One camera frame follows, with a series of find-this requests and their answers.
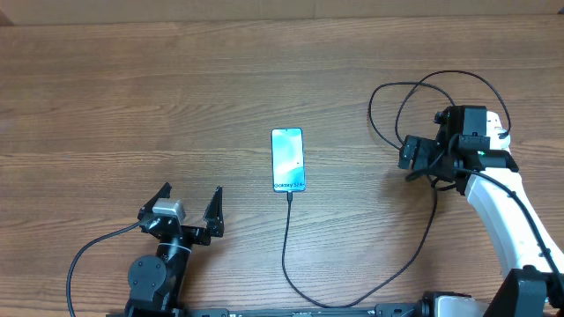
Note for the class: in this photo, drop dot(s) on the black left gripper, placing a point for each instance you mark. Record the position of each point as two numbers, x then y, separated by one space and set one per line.
201 235

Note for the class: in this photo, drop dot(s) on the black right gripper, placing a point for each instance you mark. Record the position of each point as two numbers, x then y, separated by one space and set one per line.
422 149

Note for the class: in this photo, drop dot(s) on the Samsung Galaxy smartphone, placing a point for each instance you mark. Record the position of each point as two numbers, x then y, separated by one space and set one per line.
288 160

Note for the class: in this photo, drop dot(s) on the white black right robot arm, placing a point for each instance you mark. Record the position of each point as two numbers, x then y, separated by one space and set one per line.
471 153

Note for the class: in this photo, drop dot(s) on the white charger plug adapter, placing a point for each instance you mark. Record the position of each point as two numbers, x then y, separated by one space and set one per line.
494 130

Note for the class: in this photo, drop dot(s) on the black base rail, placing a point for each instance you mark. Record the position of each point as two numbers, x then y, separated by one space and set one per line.
308 311

